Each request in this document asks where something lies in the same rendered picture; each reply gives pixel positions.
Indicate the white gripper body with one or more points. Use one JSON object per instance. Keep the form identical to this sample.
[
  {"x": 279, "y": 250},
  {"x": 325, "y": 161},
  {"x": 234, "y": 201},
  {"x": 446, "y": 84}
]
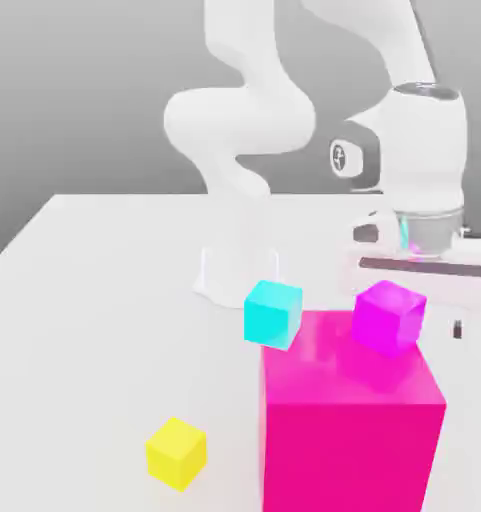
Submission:
[{"x": 456, "y": 288}]

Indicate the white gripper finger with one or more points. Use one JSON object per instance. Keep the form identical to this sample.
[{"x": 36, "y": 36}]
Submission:
[{"x": 457, "y": 330}]

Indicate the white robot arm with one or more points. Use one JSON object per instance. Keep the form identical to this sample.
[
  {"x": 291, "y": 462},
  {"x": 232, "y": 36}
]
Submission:
[{"x": 240, "y": 120}]

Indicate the small magenta cube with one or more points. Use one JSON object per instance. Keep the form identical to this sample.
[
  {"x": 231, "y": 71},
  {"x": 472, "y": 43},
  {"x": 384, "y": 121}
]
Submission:
[{"x": 384, "y": 324}]

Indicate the small cyan cube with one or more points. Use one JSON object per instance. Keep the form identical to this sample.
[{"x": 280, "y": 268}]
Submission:
[{"x": 270, "y": 318}]

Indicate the small yellow cube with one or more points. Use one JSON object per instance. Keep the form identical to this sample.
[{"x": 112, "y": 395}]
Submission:
[{"x": 176, "y": 454}]

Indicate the large pink box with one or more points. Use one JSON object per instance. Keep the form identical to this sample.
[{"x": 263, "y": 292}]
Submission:
[{"x": 352, "y": 440}]

